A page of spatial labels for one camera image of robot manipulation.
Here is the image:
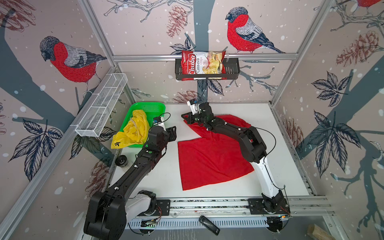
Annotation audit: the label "red shorts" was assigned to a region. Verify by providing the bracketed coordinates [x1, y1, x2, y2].
[178, 124, 254, 191]

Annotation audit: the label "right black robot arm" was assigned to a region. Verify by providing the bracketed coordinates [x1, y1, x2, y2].
[178, 100, 290, 213]

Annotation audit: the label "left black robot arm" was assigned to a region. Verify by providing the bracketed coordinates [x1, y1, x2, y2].
[84, 126, 177, 240]

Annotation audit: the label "yellow shorts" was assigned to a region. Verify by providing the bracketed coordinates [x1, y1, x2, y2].
[111, 110, 150, 149]

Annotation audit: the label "green plastic tray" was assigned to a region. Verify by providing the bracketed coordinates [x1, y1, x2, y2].
[119, 102, 166, 148]

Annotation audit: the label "black round lens cap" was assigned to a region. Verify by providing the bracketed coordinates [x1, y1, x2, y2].
[115, 155, 128, 168]

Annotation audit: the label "red cassava chips bag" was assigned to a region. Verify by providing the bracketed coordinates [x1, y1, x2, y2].
[181, 51, 226, 75]

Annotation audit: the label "black remote-like device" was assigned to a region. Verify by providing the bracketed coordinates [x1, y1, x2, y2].
[199, 216, 220, 236]

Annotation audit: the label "wooden block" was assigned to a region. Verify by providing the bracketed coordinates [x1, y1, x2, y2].
[307, 224, 335, 240]

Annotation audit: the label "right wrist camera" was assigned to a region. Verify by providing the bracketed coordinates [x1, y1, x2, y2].
[187, 99, 199, 115]

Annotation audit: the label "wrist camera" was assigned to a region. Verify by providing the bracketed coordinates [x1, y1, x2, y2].
[187, 99, 199, 115]
[152, 116, 166, 129]

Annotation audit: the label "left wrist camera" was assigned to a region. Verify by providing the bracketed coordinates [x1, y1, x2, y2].
[152, 116, 166, 129]

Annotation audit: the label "black wall basket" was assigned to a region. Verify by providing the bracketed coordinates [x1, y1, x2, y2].
[175, 58, 240, 81]

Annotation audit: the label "white wire mesh basket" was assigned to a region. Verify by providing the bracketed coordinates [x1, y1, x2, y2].
[75, 73, 128, 138]

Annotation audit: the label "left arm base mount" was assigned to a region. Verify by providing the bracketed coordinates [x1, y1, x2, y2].
[139, 190, 171, 217]

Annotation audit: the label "aluminium rail base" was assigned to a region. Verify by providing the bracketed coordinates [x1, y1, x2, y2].
[126, 196, 335, 231]

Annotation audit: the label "horizontal aluminium frame bar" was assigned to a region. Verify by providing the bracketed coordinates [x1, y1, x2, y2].
[112, 53, 300, 63]

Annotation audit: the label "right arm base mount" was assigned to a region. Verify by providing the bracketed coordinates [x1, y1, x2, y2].
[247, 190, 291, 215]

